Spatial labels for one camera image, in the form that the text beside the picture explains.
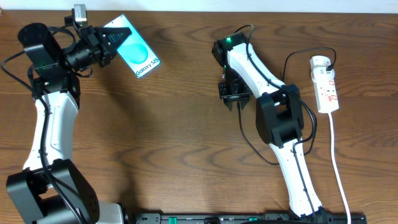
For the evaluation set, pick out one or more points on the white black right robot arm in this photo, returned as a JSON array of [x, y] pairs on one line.
[[279, 115]]

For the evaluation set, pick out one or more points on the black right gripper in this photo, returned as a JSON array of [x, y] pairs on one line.
[[223, 92]]

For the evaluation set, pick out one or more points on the white power strip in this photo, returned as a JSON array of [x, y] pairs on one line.
[[324, 84]]

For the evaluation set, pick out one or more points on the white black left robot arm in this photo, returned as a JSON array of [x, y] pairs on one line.
[[50, 188]]

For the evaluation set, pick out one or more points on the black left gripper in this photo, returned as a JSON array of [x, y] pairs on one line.
[[89, 40]]

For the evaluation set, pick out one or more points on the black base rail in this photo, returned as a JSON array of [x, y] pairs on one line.
[[272, 217]]

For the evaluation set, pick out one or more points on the blue Galaxy smartphone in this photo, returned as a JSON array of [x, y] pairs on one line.
[[135, 51]]

